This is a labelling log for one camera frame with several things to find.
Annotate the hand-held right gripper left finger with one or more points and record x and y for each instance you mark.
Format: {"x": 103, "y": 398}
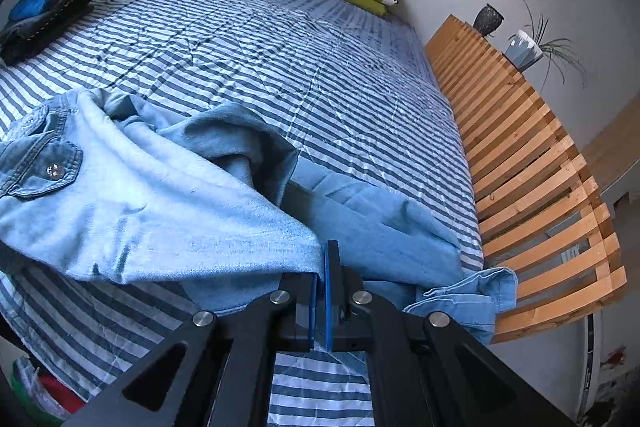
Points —
{"x": 312, "y": 307}

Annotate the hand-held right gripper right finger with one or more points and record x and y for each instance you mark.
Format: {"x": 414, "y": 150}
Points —
{"x": 331, "y": 297}

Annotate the light blue denim pants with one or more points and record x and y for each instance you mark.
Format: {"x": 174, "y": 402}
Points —
{"x": 175, "y": 207}

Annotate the blue white striped bed blanket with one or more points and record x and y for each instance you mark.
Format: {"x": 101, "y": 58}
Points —
{"x": 300, "y": 82}

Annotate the green red cloth bundle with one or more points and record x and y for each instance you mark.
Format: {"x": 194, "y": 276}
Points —
{"x": 45, "y": 392}

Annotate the grey plant pot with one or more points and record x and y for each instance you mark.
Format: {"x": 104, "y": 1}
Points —
{"x": 522, "y": 52}

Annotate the dark vase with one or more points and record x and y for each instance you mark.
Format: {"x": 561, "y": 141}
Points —
{"x": 487, "y": 21}

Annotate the green spindly plant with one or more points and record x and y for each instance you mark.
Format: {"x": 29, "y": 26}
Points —
{"x": 555, "y": 47}

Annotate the dark folded clothes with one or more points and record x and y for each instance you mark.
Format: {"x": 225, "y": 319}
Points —
{"x": 45, "y": 17}

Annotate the wooden slatted frame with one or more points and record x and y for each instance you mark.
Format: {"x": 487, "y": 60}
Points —
{"x": 525, "y": 187}

